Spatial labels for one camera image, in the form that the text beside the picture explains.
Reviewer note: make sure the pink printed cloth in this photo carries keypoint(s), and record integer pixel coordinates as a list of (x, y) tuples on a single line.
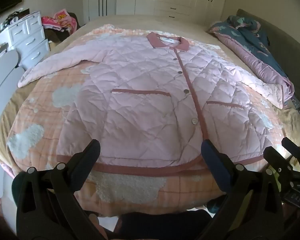
[(58, 21)]

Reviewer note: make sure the dark clothes pile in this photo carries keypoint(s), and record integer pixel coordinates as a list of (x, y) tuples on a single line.
[(55, 37)]

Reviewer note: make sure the white drawer chest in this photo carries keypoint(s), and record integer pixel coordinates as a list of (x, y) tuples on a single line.
[(30, 40)]

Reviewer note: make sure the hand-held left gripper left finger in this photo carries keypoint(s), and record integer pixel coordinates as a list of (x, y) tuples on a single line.
[(91, 152)]

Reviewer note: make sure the white door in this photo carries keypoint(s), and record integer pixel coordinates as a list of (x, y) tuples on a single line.
[(95, 2)]

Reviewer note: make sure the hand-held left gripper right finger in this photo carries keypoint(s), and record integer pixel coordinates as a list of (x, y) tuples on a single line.
[(211, 155)]

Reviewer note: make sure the pink quilted jacket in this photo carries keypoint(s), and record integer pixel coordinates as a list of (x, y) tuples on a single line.
[(140, 100)]

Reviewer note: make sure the grey headboard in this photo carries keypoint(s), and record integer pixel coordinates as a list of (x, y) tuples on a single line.
[(290, 55)]

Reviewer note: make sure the dark blue floral quilt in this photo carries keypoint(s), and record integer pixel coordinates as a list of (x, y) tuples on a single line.
[(250, 40)]

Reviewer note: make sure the white rounded board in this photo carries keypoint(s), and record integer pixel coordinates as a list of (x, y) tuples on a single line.
[(2, 100)]

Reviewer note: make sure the orange printed blanket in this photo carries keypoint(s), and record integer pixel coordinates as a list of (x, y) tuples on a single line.
[(65, 120)]

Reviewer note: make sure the beige bed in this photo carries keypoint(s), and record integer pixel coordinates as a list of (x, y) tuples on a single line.
[(140, 20)]

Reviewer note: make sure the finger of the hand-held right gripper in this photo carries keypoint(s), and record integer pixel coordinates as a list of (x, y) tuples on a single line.
[(275, 158), (293, 150)]

